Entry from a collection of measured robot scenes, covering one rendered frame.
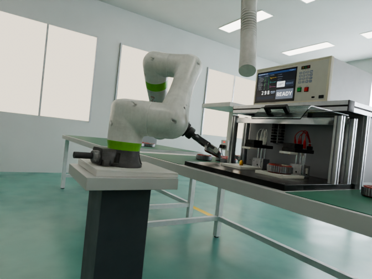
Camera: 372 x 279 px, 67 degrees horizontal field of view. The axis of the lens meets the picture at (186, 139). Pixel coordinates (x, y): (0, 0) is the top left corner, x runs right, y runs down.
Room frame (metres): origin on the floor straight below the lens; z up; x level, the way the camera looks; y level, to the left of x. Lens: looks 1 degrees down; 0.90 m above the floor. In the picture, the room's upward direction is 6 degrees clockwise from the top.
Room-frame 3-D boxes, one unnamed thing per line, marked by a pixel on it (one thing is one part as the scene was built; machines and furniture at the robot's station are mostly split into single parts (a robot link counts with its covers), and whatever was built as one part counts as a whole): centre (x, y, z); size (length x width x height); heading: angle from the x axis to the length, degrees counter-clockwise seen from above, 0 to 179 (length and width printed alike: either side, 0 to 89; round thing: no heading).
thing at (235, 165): (1.46, -0.30, 0.78); 0.15 x 0.15 x 0.01; 33
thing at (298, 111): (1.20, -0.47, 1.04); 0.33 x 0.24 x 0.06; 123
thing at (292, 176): (1.25, -0.43, 0.78); 0.15 x 0.15 x 0.01; 33
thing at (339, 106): (1.53, -0.63, 1.09); 0.68 x 0.44 x 0.05; 33
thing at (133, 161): (1.02, 0.27, 0.80); 0.26 x 0.15 x 0.06; 131
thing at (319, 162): (1.49, -0.58, 0.92); 0.66 x 0.01 x 0.30; 33
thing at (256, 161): (1.54, -0.42, 0.80); 0.08 x 0.05 x 0.06; 33
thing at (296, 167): (1.33, -0.55, 0.80); 0.08 x 0.05 x 0.06; 33
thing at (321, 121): (1.41, -0.45, 1.03); 0.62 x 0.01 x 0.03; 33
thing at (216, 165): (1.36, -0.38, 0.76); 0.64 x 0.47 x 0.02; 33
